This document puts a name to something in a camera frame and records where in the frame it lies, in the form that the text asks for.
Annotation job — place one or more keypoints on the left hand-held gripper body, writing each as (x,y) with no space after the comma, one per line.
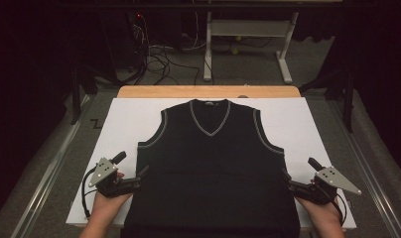
(114,186)

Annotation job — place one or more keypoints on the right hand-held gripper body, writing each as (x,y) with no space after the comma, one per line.
(322,193)

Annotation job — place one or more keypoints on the black knit vest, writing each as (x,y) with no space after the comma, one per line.
(215,172)

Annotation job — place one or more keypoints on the person's right hand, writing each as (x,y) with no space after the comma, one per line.
(322,213)

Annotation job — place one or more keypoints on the person's left hand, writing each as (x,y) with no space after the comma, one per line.
(107,206)

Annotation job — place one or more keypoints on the white board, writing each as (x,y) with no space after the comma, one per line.
(129,119)

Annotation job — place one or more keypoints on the black stand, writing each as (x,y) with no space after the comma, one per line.
(348,102)
(76,92)

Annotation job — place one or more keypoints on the wooden table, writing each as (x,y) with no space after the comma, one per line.
(175,91)

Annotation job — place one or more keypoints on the dark equipment with red light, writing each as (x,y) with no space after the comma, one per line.
(125,36)

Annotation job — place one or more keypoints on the yellow tennis ball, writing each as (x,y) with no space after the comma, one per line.
(235,51)
(238,38)

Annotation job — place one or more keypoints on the metal floor rail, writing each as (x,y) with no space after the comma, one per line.
(49,172)
(370,178)

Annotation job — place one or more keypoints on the white metal table frame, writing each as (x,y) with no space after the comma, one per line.
(248,28)

